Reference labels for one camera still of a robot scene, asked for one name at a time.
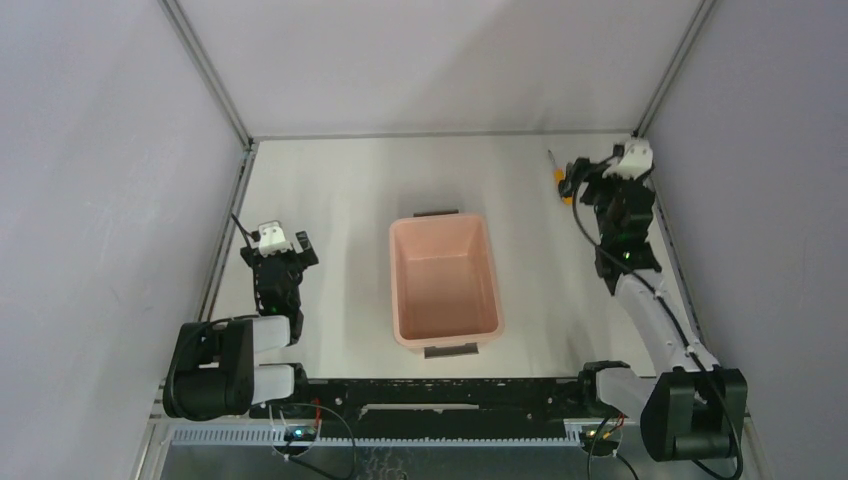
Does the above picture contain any grey slotted cable duct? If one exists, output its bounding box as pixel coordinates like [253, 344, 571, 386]
[170, 424, 583, 447]

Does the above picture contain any left controller board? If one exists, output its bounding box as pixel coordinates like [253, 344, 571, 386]
[283, 426, 318, 443]

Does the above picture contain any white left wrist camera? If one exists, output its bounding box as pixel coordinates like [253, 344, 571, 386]
[257, 220, 293, 257]

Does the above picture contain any pink plastic bin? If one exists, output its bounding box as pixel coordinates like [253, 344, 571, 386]
[388, 211, 505, 358]

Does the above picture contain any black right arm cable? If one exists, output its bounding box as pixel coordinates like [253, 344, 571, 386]
[570, 192, 745, 480]

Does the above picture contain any controller board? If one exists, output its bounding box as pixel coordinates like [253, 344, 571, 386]
[283, 426, 318, 443]
[580, 429, 620, 447]

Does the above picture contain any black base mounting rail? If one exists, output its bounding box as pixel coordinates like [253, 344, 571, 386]
[248, 377, 623, 438]

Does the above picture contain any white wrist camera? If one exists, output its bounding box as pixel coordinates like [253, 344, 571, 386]
[602, 139, 654, 180]
[257, 220, 293, 257]

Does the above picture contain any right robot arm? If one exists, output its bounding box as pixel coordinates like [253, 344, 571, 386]
[558, 158, 748, 478]

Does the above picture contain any right controller board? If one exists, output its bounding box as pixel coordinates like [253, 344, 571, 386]
[580, 429, 620, 447]

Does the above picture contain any yellow black screwdriver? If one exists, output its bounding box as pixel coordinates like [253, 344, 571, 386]
[547, 150, 574, 206]

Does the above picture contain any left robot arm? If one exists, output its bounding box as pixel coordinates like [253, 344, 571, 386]
[162, 223, 319, 422]

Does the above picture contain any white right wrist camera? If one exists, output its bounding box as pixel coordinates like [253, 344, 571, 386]
[602, 139, 654, 180]

